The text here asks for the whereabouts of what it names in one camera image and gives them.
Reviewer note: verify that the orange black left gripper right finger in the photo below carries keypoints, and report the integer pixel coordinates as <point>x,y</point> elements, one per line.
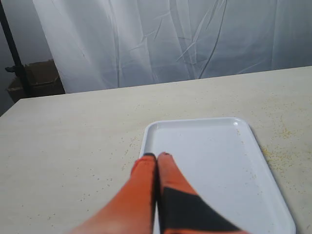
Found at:
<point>181,210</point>

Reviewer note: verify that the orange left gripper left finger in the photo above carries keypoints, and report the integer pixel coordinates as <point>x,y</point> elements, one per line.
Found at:
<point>132,209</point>

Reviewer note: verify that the white rectangular plastic tray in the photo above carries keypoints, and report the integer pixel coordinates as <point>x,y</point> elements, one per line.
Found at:
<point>222,160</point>

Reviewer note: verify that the brown cardboard box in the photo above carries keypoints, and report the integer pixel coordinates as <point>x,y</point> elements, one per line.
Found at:
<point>44,80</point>

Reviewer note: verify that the white fabric backdrop curtain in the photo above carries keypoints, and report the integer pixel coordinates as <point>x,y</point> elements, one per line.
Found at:
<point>105,44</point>

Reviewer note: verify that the black metal stand pole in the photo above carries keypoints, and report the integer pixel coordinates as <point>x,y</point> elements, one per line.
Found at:
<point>18,68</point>

